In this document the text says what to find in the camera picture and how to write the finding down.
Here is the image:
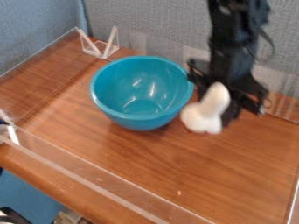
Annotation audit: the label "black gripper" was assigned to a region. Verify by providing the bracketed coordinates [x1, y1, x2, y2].
[187, 0, 270, 126]

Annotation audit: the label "plush mushroom toy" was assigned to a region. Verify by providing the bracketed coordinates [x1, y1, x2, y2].
[181, 82, 230, 134]

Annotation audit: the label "blue bowl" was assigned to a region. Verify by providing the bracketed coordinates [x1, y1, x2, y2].
[89, 56, 194, 130]

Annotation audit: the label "clear acrylic back barrier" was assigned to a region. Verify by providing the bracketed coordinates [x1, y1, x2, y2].
[127, 31, 299, 123]

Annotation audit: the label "clear acrylic barrier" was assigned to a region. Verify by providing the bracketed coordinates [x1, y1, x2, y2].
[0, 27, 95, 90]
[127, 31, 299, 123]
[0, 109, 214, 224]

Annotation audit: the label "clear acrylic left barrier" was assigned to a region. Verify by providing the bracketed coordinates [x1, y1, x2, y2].
[0, 27, 95, 90]

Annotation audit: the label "clear acrylic front barrier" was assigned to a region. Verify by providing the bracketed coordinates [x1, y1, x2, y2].
[0, 109, 214, 224]

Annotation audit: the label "black cable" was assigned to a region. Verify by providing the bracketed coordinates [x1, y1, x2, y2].
[257, 25, 277, 56]

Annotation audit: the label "clear acrylic corner bracket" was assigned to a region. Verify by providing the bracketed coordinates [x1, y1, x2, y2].
[77, 26, 121, 60]

